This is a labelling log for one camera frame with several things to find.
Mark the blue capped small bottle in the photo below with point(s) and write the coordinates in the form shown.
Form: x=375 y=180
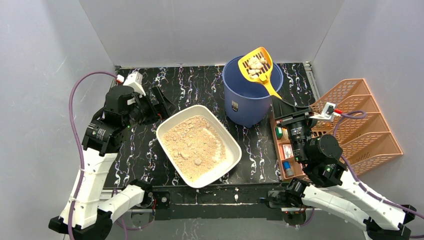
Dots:
x=288 y=169

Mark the blue plastic bucket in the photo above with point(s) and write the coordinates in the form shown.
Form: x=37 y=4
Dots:
x=246 y=103

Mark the white plastic litter box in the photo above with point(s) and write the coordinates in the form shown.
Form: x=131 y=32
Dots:
x=233 y=150

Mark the green yellow small container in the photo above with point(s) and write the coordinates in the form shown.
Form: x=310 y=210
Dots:
x=281 y=133

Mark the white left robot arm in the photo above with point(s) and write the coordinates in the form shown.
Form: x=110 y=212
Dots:
x=85 y=216

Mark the orange plastic file organizer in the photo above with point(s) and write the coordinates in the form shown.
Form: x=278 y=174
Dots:
x=367 y=143

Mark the beige cat litter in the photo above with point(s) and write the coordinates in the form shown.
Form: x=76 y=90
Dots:
x=195 y=146

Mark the yellow slotted litter scoop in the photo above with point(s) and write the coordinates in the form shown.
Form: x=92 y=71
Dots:
x=256 y=67

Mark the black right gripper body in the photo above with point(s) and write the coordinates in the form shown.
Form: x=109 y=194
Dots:
x=291 y=120

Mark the red white small box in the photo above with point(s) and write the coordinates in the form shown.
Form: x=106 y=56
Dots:
x=287 y=151

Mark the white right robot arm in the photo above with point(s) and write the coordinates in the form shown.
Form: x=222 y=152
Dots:
x=332 y=185

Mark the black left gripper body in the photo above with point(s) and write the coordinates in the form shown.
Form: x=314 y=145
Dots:
x=157 y=103

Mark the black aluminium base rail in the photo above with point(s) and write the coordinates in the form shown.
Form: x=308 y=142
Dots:
x=225 y=201

